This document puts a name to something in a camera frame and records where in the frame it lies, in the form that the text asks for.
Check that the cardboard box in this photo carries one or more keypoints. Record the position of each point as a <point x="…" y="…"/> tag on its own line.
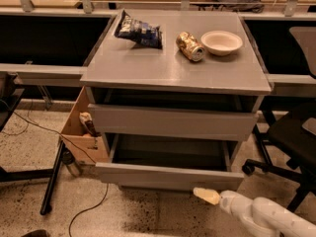
<point x="85" y="148"/>

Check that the crumpled snack wrapper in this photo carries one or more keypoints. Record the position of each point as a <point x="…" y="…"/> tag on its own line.
<point x="86" y="120"/>

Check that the white paper bowl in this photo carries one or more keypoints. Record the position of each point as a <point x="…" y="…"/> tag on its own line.
<point x="221" y="43"/>

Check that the blue chip bag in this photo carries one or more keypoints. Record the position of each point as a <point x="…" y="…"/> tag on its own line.
<point x="140" y="32"/>

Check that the black office chair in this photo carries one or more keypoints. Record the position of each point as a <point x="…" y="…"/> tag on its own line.
<point x="289" y="59"/>

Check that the grey drawer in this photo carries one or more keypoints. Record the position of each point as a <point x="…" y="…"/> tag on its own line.
<point x="169" y="163"/>
<point x="172" y="122"/>

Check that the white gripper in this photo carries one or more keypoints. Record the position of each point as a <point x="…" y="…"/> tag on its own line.
<point x="229" y="200"/>

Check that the grey metal railing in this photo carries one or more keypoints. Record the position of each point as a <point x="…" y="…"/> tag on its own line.
<point x="131" y="4"/>

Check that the grey drawer cabinet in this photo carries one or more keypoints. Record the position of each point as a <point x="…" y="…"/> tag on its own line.
<point x="123" y="73"/>

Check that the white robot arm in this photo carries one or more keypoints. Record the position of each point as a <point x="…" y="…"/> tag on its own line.
<point x="262" y="217"/>

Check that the metal bottle on floor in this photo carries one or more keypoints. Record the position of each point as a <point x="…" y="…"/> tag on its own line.
<point x="72" y="166"/>

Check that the gold soda can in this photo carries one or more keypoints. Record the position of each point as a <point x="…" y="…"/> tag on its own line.
<point x="190" y="47"/>

